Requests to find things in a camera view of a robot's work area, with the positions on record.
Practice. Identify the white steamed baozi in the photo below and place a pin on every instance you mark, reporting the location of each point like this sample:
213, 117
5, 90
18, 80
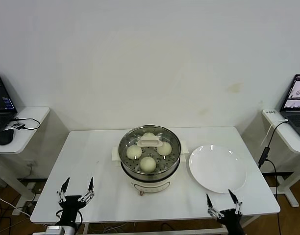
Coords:
148, 135
164, 149
147, 164
133, 152

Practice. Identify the small black usb hub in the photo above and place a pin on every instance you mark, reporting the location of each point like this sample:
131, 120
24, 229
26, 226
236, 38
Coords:
18, 125

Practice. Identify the round glass pot lid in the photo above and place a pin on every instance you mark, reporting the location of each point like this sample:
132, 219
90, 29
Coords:
150, 142

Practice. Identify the white wall outlet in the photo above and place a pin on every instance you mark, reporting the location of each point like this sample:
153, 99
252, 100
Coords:
31, 163

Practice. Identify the round white plate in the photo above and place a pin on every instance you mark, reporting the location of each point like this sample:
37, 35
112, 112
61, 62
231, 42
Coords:
216, 171

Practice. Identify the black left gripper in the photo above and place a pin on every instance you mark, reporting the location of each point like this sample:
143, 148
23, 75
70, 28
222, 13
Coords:
70, 206

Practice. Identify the black laptop with dark screen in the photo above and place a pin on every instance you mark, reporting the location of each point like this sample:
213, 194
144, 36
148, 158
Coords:
0, 98

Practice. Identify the white table frame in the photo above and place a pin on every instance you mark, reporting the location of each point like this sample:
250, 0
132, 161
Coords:
152, 232

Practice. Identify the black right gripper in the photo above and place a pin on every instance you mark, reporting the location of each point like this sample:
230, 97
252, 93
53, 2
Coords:
229, 219

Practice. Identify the stainless steel steamer basket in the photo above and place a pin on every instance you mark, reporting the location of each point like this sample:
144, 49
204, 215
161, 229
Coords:
164, 174

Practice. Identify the grey laptop with pink screen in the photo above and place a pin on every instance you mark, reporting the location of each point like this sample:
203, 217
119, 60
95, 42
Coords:
294, 122

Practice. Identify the black computer mouse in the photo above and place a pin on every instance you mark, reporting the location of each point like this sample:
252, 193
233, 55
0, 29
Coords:
5, 137

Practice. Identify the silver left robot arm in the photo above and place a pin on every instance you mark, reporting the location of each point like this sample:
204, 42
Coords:
60, 230

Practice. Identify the white side table with mouse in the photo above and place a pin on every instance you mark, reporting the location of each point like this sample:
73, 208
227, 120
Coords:
30, 137

